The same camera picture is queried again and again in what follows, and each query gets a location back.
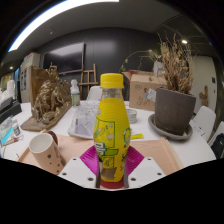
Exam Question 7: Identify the light wooden board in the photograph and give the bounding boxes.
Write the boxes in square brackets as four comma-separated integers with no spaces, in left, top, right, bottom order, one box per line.
[17,133,184,177]

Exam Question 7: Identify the dried plant in grey pot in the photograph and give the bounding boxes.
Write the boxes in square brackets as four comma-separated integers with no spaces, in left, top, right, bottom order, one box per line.
[121,31,198,136]

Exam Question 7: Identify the white cabinet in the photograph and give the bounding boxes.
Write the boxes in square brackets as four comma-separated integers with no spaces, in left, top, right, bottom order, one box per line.
[19,51,42,104]

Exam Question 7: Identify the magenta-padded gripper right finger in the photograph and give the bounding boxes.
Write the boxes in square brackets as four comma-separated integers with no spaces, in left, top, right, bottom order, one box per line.
[122,145,167,189]

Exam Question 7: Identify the small yellow packet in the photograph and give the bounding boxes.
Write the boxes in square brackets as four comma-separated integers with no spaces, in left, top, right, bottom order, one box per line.
[130,133,145,140]

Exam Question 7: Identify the grey plant saucer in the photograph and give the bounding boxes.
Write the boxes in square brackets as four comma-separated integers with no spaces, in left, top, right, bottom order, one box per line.
[147,113,194,142]

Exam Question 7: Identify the white plastic chair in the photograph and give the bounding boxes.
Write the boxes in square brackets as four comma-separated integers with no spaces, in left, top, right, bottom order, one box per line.
[87,85,103,102]
[208,120,224,159]
[192,105,217,143]

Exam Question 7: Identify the yellow drink bottle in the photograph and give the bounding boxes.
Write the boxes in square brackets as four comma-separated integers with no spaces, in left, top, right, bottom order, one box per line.
[93,73,132,183]

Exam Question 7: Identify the small round grey tin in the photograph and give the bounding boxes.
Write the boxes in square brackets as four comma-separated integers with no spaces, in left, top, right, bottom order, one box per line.
[125,108,138,124]

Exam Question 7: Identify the long ceiling light strip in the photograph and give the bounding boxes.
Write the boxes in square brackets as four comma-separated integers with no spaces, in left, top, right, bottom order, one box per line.
[8,0,120,53]

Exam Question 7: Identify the wooden figure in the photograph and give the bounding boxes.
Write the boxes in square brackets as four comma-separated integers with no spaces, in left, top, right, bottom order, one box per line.
[199,84,210,108]

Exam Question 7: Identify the small white green-labelled bottle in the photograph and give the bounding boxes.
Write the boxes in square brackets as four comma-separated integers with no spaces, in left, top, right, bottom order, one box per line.
[69,78,81,108]

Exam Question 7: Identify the cardboard box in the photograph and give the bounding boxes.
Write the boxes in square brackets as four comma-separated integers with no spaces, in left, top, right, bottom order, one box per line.
[128,69,167,112]

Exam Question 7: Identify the golden sculpture on wooden base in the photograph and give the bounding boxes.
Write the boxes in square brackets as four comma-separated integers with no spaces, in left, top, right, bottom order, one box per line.
[20,64,74,132]

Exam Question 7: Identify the black wall screen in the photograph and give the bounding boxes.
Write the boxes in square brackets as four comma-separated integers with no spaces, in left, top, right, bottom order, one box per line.
[42,41,86,75]

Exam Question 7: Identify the wooden easel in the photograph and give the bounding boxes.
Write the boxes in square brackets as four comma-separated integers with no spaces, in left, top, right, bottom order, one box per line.
[78,63,100,100]

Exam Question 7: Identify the colourful book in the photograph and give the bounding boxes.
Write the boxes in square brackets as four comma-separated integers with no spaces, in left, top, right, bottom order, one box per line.
[0,114,24,147]

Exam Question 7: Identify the black box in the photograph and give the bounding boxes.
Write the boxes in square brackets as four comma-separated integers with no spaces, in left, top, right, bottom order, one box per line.
[0,96,23,124]

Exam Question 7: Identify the black backpack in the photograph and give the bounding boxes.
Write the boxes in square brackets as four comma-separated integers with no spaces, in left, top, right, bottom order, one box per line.
[210,133,224,159]

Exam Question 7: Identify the beige dotted cup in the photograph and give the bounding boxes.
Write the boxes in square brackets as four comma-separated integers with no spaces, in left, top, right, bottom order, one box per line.
[28,129,67,176]

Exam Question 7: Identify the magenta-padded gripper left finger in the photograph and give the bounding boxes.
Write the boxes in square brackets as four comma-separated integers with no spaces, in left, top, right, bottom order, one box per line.
[58,145,102,189]

